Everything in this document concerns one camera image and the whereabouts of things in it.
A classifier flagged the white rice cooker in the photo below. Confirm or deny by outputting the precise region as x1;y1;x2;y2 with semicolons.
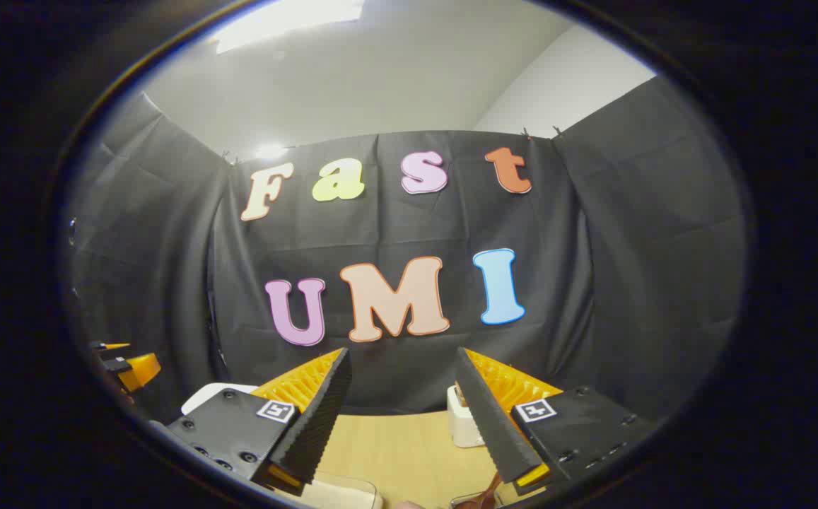
181;382;261;416

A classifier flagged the white toaster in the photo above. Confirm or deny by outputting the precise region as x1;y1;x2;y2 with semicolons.
447;384;487;448

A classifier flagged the black backdrop cloth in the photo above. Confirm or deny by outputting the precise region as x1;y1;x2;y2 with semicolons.
62;74;749;425

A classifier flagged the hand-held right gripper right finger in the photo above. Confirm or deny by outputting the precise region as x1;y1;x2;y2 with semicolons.
455;346;664;496

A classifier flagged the brown wooden spoon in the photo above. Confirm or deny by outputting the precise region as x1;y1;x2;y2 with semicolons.
462;472;505;509

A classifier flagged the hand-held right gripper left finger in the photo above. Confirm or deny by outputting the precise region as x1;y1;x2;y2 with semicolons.
151;346;353;497

